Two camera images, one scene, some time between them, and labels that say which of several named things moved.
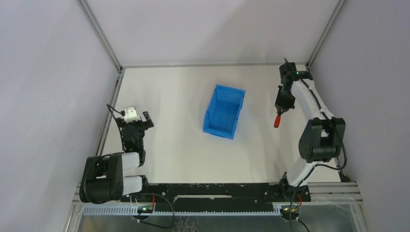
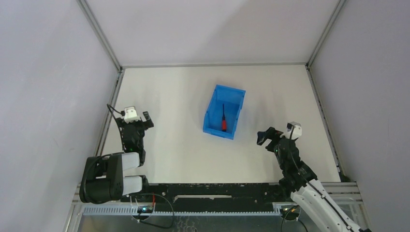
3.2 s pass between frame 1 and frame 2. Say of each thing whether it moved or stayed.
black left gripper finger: stayed
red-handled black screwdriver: moved
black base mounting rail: stayed
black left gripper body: stayed
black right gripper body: moved
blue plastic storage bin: stayed
